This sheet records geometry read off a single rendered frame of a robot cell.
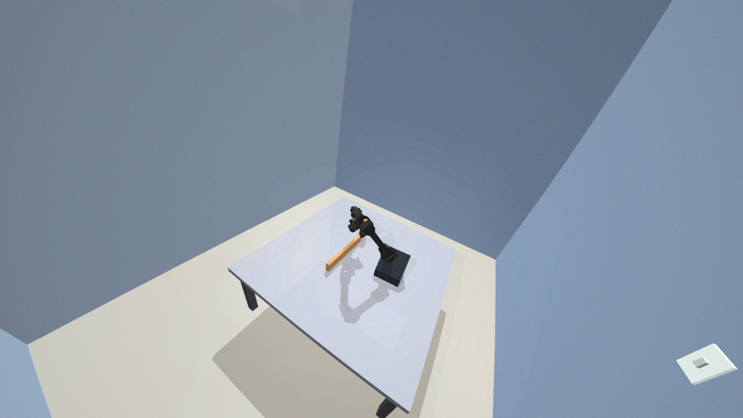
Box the wooden board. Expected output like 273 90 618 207
326 234 361 272

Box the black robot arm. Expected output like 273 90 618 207
348 206 396 262

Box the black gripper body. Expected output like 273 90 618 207
349 218 366 237

